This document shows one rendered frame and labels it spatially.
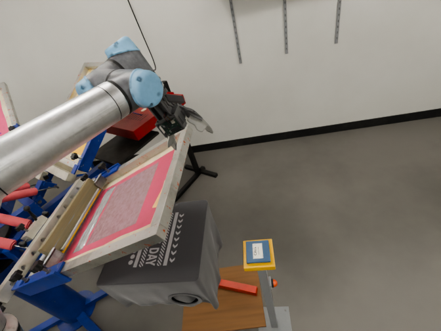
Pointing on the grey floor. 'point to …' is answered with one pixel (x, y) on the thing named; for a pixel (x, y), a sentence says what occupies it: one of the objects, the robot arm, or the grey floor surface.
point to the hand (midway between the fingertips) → (194, 140)
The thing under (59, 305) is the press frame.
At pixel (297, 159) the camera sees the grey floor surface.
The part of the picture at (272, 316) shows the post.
